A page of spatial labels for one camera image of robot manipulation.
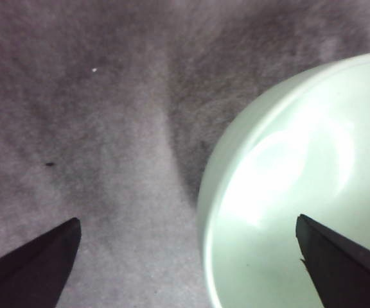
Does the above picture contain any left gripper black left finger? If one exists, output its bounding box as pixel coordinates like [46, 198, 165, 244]
[0, 218, 82, 308]

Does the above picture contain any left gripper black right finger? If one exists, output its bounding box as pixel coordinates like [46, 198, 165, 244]
[295, 214, 370, 308]

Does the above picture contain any green ribbed bowl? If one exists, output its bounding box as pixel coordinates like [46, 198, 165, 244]
[197, 51, 370, 308]

